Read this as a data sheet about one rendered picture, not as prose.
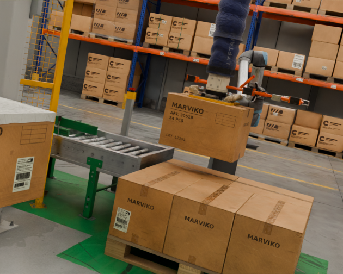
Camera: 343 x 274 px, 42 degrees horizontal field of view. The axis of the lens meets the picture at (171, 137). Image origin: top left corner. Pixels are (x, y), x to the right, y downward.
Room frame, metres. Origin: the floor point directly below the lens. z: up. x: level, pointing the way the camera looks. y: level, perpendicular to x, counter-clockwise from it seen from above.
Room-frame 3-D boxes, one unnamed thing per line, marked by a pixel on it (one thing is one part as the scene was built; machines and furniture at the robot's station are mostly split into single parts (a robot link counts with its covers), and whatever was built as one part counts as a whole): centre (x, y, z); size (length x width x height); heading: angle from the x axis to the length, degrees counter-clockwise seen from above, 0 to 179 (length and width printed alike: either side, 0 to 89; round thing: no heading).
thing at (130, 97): (4.28, 0.45, 0.50); 0.07 x 0.07 x 1.00; 70
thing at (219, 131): (3.50, -0.26, 0.91); 0.60 x 0.40 x 0.40; 70
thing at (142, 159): (3.61, 0.08, 0.58); 0.70 x 0.03 x 0.06; 160
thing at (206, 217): (3.11, -0.44, 0.34); 1.20 x 1.00 x 0.40; 70
